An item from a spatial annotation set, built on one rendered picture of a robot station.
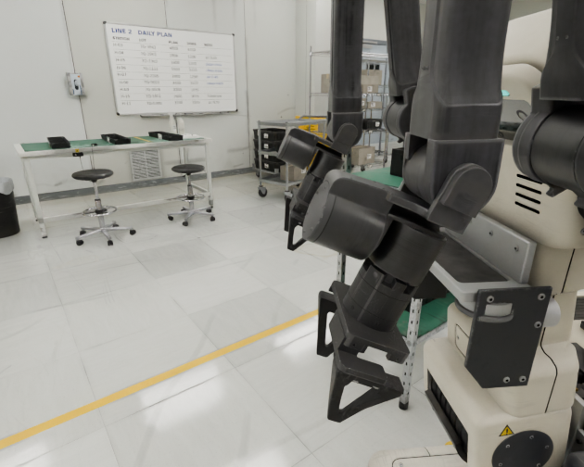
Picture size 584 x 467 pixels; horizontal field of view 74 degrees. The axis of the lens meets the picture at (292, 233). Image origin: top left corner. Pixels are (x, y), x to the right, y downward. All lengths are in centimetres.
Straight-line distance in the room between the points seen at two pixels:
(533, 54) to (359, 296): 35
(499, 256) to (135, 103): 546
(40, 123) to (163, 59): 175
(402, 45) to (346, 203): 49
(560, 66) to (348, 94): 41
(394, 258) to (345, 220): 6
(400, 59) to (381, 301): 51
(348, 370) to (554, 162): 26
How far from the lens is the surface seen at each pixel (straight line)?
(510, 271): 62
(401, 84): 78
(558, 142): 41
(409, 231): 35
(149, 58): 590
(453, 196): 33
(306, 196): 77
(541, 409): 77
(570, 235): 58
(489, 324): 59
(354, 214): 33
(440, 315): 187
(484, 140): 35
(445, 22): 34
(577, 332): 102
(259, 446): 170
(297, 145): 75
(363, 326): 38
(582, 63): 40
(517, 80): 54
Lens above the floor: 128
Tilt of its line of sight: 20 degrees down
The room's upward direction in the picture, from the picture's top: straight up
